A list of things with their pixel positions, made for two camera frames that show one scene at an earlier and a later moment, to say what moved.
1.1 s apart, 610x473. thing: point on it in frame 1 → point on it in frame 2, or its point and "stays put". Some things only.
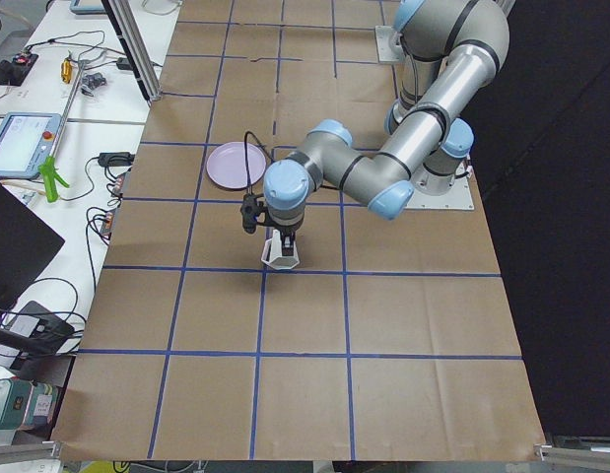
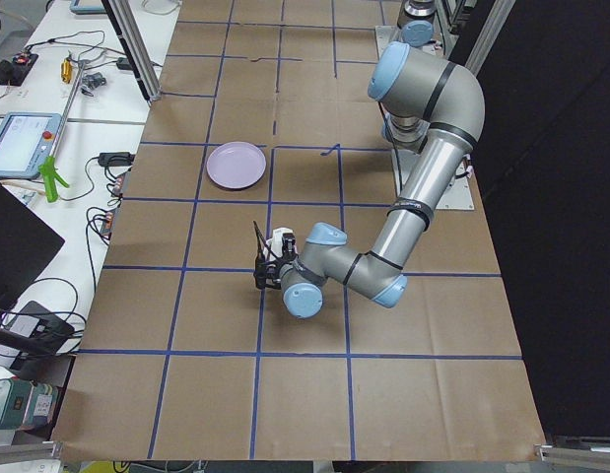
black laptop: x=21 y=246 stays put
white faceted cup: x=273 y=254 stays put
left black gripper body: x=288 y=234 → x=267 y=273
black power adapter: x=115 y=159 stays put
